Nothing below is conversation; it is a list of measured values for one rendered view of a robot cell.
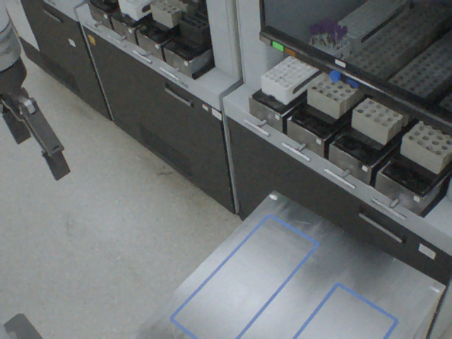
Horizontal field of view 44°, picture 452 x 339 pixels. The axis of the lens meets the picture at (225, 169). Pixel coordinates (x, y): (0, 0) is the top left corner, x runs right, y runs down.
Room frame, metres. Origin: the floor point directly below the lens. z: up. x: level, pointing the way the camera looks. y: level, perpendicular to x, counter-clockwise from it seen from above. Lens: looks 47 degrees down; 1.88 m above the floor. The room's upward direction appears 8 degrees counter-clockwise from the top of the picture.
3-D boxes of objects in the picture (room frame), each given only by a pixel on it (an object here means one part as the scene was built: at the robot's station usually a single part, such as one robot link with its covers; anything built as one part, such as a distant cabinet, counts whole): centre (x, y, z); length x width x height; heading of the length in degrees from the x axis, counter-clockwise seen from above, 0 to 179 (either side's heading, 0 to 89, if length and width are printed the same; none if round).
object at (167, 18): (1.71, 0.13, 0.85); 0.12 x 0.02 x 0.06; 38
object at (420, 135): (0.92, -0.50, 0.85); 0.12 x 0.02 x 0.06; 38
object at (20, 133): (0.79, 0.36, 1.22); 0.03 x 0.01 x 0.07; 128
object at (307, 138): (1.29, -0.49, 0.78); 0.73 x 0.14 x 0.09; 128
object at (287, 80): (1.33, -0.29, 0.83); 0.30 x 0.10 x 0.06; 128
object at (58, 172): (0.68, 0.28, 1.22); 0.03 x 0.01 x 0.07; 128
